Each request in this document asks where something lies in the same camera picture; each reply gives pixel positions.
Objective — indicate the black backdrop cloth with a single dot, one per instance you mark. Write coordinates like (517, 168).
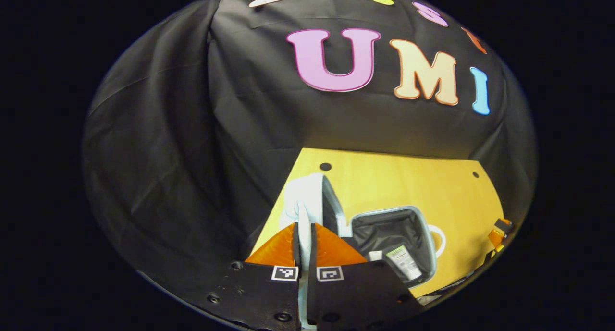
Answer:
(192, 129)

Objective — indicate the light blue suitcase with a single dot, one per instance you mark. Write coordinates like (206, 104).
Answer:
(394, 230)

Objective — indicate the green and white tube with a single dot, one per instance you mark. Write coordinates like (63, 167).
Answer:
(403, 263)

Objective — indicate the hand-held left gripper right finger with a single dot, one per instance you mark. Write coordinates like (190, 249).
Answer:
(312, 251)

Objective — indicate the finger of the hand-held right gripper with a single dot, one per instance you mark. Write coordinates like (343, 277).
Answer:
(495, 237)
(503, 224)

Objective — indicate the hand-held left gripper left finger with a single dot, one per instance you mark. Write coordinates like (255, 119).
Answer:
(296, 249)

